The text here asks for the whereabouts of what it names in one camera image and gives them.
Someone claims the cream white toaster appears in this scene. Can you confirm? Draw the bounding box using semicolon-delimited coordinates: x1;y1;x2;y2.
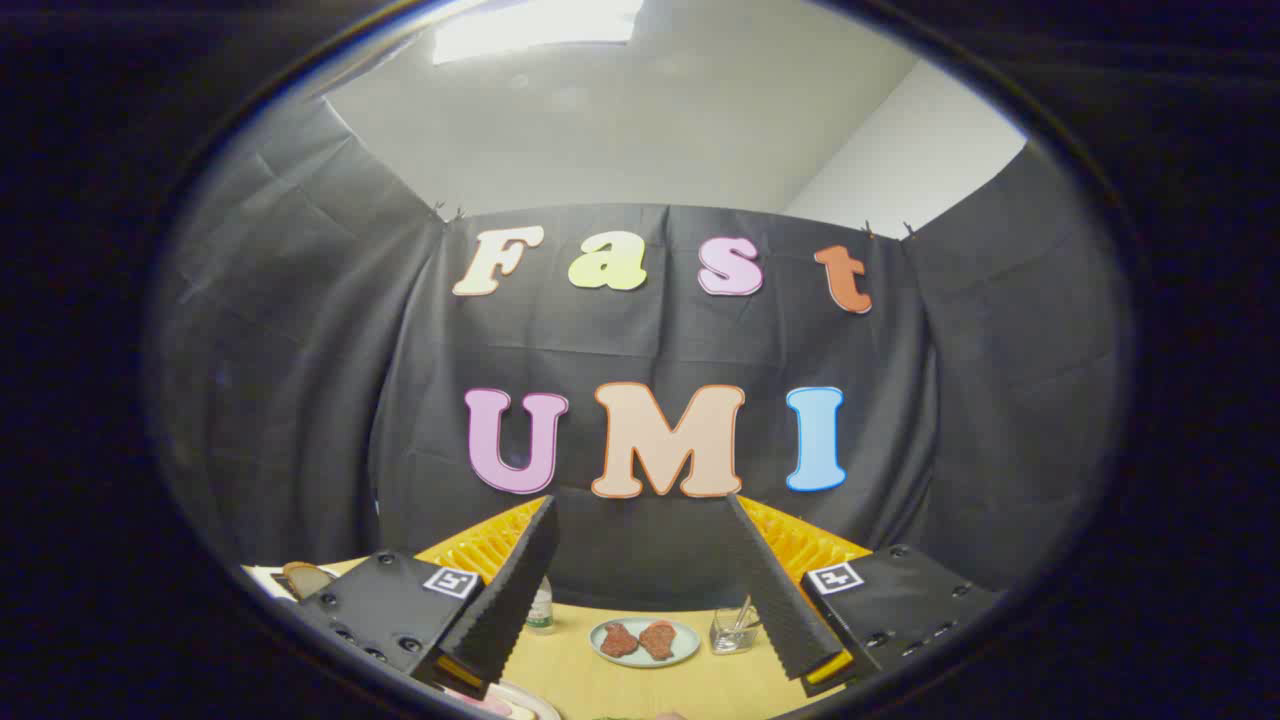
243;564;341;603

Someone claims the plain bread slice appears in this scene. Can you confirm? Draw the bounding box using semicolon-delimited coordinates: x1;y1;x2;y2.
282;561;337;599

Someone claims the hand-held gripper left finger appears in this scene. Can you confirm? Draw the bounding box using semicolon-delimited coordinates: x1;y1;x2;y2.
298;494;561;701

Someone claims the black backdrop cloth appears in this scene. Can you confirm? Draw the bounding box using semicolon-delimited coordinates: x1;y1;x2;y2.
150;95;1136;611

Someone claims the ceiling light panel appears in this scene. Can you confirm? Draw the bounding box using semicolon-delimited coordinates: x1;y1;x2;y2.
432;0;646;66

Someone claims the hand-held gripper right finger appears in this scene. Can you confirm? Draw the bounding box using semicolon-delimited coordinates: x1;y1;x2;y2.
726;494;1003;699

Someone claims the pale green round plate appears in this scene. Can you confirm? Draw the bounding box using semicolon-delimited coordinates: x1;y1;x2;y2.
589;616;702;669

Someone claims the large beige round plate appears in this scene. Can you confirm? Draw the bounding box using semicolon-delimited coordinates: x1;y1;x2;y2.
445;680;563;720

